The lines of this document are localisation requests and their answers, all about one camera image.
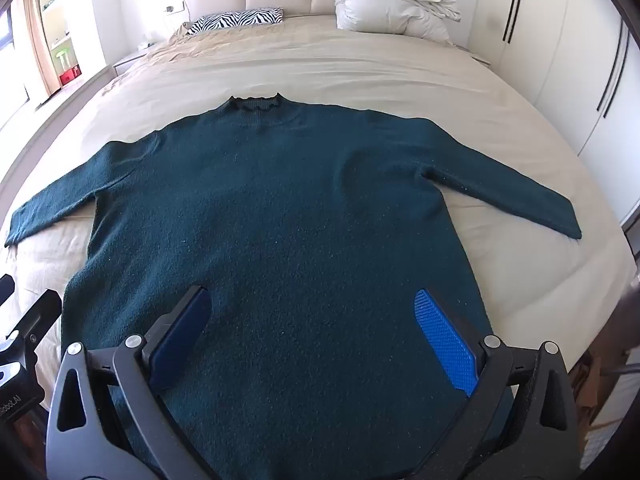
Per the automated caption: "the dark green knit sweater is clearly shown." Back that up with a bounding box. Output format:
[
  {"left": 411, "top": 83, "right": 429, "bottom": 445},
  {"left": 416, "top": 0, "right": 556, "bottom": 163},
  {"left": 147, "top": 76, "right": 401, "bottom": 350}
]
[{"left": 5, "top": 92, "right": 583, "bottom": 480}]

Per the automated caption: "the peach curtain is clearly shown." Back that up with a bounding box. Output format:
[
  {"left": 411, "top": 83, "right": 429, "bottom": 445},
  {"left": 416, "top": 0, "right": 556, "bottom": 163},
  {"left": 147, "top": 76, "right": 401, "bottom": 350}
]
[{"left": 22, "top": 0, "right": 52, "bottom": 106}]

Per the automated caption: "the white wardrobe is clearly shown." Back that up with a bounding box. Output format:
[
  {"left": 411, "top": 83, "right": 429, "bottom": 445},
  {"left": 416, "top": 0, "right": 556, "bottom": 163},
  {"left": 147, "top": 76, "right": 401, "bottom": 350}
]
[{"left": 467, "top": 0, "right": 640, "bottom": 241}]

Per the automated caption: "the white folded duvet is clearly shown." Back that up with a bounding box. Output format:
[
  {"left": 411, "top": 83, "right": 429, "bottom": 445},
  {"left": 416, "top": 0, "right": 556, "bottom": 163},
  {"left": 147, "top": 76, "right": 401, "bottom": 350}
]
[{"left": 333, "top": 0, "right": 462, "bottom": 46}]

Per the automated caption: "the zebra print pillow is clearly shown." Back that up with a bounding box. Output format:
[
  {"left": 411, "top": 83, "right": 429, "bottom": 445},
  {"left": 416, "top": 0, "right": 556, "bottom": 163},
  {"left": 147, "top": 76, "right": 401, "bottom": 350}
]
[{"left": 186, "top": 7, "right": 285, "bottom": 36}]

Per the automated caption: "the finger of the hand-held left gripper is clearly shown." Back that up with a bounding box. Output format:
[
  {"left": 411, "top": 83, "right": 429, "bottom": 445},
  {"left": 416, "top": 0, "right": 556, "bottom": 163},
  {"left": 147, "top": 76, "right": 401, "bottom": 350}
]
[{"left": 10, "top": 289, "right": 63, "bottom": 361}]

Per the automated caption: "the bed with beige sheet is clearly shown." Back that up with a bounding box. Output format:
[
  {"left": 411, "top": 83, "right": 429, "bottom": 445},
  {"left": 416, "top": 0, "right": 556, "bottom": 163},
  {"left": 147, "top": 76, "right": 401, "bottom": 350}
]
[{"left": 0, "top": 12, "right": 638, "bottom": 480}]

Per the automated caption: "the white nightstand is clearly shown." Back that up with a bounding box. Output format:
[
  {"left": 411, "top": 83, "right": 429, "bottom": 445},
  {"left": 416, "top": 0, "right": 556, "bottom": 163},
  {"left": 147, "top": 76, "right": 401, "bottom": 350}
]
[{"left": 112, "top": 47, "right": 151, "bottom": 76}]

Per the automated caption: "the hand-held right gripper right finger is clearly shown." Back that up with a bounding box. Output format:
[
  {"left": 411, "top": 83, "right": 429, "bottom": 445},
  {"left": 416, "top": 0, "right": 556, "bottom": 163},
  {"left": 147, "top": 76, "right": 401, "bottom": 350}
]
[{"left": 395, "top": 288, "right": 596, "bottom": 480}]

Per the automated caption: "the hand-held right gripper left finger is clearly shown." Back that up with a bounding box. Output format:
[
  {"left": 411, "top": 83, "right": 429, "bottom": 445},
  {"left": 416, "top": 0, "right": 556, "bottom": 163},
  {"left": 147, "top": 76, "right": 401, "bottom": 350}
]
[{"left": 45, "top": 285, "right": 226, "bottom": 480}]

